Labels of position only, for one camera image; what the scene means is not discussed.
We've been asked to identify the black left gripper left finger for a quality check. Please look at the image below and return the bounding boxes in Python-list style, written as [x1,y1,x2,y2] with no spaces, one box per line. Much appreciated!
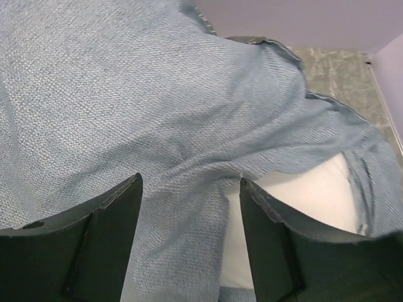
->
[1,174,143,301]

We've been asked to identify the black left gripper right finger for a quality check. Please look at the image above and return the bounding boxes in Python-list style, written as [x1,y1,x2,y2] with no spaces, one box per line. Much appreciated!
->
[240,178,402,301]

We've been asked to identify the white pillow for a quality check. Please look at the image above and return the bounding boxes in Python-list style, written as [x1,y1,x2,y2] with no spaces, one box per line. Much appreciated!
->
[220,154,357,289]

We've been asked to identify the blue pillowcase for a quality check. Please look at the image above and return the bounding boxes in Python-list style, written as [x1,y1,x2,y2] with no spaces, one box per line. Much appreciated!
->
[1,1,402,301]

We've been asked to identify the aluminium side rail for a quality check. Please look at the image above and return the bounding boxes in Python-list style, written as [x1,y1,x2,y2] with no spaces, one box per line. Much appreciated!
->
[364,53,402,154]

